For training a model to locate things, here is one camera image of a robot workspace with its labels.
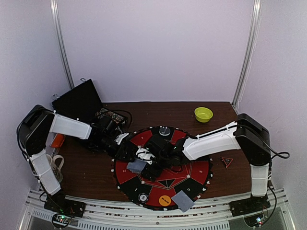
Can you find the green plastic bowl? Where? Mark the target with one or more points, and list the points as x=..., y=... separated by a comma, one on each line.
x=203, y=114

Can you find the red black triangle token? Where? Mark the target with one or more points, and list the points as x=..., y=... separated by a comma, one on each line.
x=227, y=161

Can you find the round red black poker mat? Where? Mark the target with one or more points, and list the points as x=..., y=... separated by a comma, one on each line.
x=191, y=178

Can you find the right aluminium corner post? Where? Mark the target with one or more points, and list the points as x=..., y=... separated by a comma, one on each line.
x=251, y=43

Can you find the white ceramic mug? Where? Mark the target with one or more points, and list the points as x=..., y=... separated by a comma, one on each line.
x=56, y=169

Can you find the left aluminium corner post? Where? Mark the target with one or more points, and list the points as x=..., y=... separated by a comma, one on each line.
x=63, y=53

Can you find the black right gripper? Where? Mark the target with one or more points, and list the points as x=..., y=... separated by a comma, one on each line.
x=150, y=171

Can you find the dealt blue-backed playing cards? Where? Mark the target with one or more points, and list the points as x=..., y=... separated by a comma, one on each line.
x=183, y=201

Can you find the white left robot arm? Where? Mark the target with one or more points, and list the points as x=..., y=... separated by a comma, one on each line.
x=33, y=136

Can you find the aluminium corner post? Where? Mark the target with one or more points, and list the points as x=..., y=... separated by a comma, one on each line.
x=63, y=53
x=251, y=43

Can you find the aluminium front rail frame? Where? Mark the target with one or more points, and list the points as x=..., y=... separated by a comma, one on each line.
x=211, y=212

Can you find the black poker chip case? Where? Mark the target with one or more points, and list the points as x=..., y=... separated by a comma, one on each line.
x=84, y=103

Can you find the grey playing card deck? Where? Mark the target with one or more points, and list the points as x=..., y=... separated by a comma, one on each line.
x=137, y=166

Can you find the black poker chip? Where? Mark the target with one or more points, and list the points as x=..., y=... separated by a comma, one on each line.
x=143, y=197

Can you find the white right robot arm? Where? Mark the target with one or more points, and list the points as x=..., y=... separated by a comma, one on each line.
x=244, y=134

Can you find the orange big blind button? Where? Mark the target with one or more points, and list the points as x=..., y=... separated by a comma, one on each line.
x=164, y=200

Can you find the orange plastic bowl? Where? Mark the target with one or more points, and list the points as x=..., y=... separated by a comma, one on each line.
x=57, y=141

